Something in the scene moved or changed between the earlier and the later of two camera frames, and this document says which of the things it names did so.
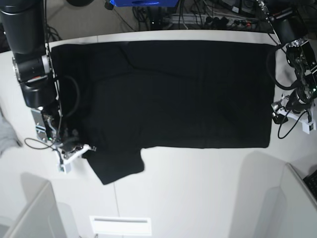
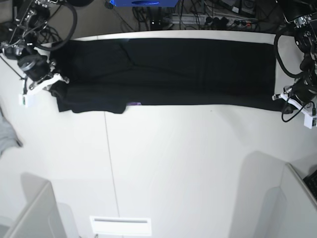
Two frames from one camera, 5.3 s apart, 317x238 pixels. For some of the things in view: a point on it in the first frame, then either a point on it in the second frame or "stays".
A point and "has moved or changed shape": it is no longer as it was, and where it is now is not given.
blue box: (145, 3) stays
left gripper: (68, 145) → (36, 67)
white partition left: (40, 217) stays
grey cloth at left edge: (8, 138) stays
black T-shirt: (117, 98) has moved or changed shape
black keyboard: (311, 180) stays
